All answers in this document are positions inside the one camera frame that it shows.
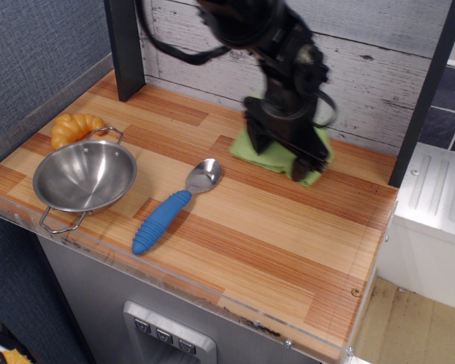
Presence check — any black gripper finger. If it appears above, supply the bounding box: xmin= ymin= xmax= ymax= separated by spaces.
xmin=246 ymin=126 xmax=274 ymax=155
xmin=291 ymin=156 xmax=318 ymax=181

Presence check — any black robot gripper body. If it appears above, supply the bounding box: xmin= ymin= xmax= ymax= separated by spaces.
xmin=244 ymin=94 xmax=331 ymax=171

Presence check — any green cloth napkin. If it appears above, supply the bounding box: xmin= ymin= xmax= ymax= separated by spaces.
xmin=230 ymin=106 xmax=333 ymax=187

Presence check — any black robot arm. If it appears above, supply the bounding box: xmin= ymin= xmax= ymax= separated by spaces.
xmin=199 ymin=1 xmax=336 ymax=182

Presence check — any white toy sink unit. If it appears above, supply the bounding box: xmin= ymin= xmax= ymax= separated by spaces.
xmin=377 ymin=143 xmax=455 ymax=308

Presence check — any orange plastic croissant toy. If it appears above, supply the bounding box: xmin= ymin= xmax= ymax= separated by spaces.
xmin=51 ymin=113 xmax=105 ymax=149

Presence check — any clear acrylic table edge guard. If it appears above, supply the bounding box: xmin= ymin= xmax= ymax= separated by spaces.
xmin=0 ymin=191 xmax=359 ymax=363

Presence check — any grey toy fridge cabinet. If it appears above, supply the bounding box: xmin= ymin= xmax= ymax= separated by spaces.
xmin=36 ymin=233 xmax=372 ymax=364

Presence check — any silver dispenser button panel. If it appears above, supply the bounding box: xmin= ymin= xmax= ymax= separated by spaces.
xmin=123 ymin=301 xmax=218 ymax=363

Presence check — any yellow toy on floor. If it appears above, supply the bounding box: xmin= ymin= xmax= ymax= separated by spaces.
xmin=2 ymin=349 xmax=32 ymax=364

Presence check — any blue handled metal spoon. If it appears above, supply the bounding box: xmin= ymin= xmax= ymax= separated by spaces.
xmin=132 ymin=158 xmax=221 ymax=255

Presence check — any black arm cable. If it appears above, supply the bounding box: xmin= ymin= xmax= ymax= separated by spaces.
xmin=134 ymin=0 xmax=232 ymax=66

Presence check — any stainless steel bowl with handles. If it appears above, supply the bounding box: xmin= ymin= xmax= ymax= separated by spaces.
xmin=33 ymin=127 xmax=137 ymax=234

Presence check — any dark left frame post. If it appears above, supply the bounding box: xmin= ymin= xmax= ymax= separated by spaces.
xmin=104 ymin=0 xmax=145 ymax=102

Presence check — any dark frame post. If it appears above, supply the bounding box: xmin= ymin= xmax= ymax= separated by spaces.
xmin=104 ymin=0 xmax=145 ymax=102
xmin=388 ymin=0 xmax=455 ymax=188

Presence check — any dark right frame post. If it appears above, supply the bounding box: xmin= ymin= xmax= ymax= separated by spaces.
xmin=388 ymin=0 xmax=455 ymax=188

